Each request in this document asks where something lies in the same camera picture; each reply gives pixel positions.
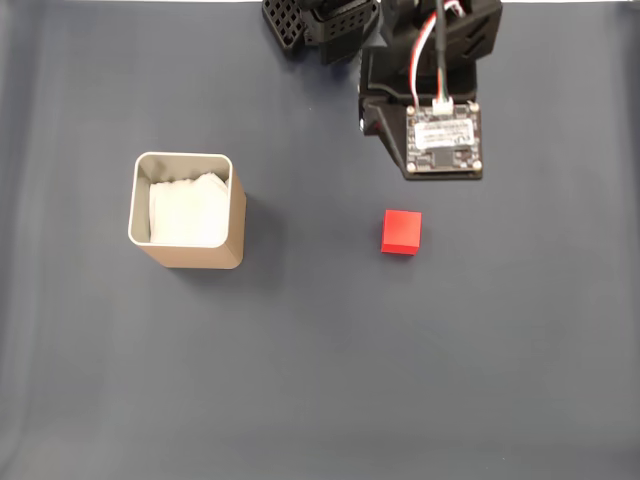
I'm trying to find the red cube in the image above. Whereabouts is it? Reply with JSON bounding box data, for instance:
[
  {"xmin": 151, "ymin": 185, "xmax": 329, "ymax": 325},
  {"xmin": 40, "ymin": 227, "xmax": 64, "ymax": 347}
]
[{"xmin": 380, "ymin": 209, "xmax": 423, "ymax": 258}]

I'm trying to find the beige square box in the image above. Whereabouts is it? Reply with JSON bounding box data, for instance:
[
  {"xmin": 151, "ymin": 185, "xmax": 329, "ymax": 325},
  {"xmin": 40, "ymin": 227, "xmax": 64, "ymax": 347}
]
[{"xmin": 127, "ymin": 151, "xmax": 248, "ymax": 271}]

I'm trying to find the white tissue paper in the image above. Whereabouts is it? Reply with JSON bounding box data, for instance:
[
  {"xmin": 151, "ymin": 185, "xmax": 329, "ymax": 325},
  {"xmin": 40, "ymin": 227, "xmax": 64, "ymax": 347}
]
[{"xmin": 148, "ymin": 172, "xmax": 231, "ymax": 246}]

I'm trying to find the red white servo cable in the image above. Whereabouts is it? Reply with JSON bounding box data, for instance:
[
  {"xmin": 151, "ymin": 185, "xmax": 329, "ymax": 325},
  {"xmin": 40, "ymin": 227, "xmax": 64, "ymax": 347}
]
[{"xmin": 410, "ymin": 9, "xmax": 441, "ymax": 109}]

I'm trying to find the black camera cable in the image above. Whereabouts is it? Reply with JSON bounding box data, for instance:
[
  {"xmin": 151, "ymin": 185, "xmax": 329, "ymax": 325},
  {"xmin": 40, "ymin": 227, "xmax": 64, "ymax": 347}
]
[{"xmin": 433, "ymin": 0, "xmax": 452, "ymax": 105}]

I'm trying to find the camera circuit board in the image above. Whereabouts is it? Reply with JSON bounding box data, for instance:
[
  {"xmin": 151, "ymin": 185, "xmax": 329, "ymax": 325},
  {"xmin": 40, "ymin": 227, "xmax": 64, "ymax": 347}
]
[{"xmin": 405, "ymin": 101, "xmax": 484, "ymax": 176}]

